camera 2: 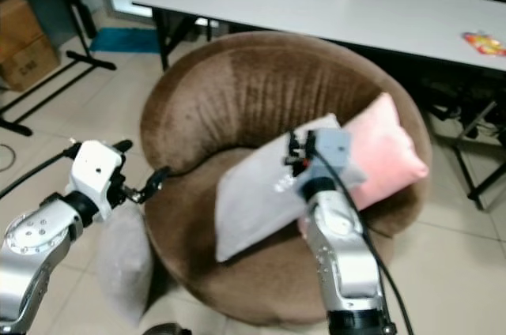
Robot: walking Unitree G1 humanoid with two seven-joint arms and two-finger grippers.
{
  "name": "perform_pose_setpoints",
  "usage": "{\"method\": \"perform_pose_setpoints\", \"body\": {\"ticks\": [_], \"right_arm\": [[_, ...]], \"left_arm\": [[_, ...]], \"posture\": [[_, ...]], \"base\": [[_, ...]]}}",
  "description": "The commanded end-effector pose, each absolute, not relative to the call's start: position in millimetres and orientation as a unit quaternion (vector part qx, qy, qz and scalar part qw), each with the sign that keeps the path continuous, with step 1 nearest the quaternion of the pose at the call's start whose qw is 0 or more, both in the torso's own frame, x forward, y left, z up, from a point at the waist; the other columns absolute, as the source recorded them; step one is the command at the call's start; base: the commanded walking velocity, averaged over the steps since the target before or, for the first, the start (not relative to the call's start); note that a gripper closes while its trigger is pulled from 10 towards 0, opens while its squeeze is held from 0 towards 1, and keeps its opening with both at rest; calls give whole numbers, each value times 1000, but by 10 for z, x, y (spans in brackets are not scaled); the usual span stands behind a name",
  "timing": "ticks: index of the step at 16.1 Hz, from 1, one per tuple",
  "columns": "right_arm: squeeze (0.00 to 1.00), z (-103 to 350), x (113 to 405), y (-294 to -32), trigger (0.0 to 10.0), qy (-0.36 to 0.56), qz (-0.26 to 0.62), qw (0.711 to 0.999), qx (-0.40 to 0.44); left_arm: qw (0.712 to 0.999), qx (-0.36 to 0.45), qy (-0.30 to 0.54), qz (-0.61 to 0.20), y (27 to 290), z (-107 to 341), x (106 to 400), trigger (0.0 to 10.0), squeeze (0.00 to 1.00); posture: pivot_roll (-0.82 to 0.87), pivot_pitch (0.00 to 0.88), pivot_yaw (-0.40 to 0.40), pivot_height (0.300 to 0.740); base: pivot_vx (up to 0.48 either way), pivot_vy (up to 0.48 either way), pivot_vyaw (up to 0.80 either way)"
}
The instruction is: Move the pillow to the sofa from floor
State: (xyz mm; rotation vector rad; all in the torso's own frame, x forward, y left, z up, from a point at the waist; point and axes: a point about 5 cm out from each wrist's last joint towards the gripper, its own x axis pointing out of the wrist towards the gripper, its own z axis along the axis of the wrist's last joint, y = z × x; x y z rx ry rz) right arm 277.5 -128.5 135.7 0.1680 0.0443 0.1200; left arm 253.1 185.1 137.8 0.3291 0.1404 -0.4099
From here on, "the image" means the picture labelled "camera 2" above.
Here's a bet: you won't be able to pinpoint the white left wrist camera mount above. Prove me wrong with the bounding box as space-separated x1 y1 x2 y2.
69 140 126 222

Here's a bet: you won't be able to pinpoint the plain grey pillow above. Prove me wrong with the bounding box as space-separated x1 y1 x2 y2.
95 204 156 325

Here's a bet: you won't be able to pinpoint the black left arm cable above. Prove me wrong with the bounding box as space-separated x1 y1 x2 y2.
0 144 84 201

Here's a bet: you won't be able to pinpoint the long white table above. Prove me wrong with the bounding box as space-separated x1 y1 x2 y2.
132 0 506 73

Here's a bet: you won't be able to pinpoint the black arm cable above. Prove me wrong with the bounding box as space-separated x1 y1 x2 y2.
0 144 84 201
316 145 417 335

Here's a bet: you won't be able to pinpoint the dark robot foot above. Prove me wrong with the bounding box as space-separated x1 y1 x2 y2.
142 322 192 335

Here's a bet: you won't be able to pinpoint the blue floor mat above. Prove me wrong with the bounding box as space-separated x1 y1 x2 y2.
89 28 161 55

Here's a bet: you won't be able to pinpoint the black folding table legs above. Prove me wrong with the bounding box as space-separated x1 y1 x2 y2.
425 86 506 212

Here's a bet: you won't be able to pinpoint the pink pillow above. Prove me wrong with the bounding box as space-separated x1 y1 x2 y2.
296 92 431 235

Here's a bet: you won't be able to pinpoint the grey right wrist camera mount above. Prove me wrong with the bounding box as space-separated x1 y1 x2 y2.
302 127 353 187

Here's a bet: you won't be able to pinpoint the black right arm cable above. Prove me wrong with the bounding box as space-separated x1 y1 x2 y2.
316 145 417 335

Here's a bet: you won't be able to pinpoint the red yellow snack packet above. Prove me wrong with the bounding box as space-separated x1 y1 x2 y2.
462 31 506 58

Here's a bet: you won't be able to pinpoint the brown cardboard box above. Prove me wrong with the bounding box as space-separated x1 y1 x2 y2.
0 0 61 93

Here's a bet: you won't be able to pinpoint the round brown plush sofa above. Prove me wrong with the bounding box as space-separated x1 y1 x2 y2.
140 31 434 329

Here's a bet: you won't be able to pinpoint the black metal stand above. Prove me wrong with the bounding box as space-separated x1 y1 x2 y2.
0 0 117 137

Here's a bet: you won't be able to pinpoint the grey pillow with white print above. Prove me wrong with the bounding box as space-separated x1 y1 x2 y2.
213 113 366 264

